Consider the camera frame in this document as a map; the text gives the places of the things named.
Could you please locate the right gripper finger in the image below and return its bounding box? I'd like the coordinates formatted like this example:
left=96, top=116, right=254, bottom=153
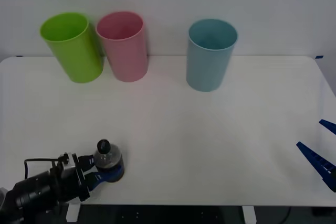
left=318, top=119, right=336, bottom=135
left=296, top=141, right=336, bottom=193

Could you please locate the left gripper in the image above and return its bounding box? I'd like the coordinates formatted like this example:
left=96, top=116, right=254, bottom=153
left=50, top=153, right=125, bottom=202

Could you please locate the dark drink bottle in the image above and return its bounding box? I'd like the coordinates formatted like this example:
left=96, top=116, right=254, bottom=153
left=93, top=138, right=125, bottom=183

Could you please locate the white table leg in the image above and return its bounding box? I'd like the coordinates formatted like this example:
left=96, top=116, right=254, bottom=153
left=65, top=204, right=81, bottom=222
left=242, top=205, right=257, bottom=224

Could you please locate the green plastic bin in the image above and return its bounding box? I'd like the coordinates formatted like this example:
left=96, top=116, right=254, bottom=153
left=39, top=12, right=104, bottom=84

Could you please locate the pink plastic bin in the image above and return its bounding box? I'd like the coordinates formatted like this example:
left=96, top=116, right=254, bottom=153
left=95, top=11, right=148, bottom=83

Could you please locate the pale blue plastic bin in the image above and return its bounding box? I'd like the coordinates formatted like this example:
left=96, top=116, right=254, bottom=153
left=185, top=18, right=239, bottom=93

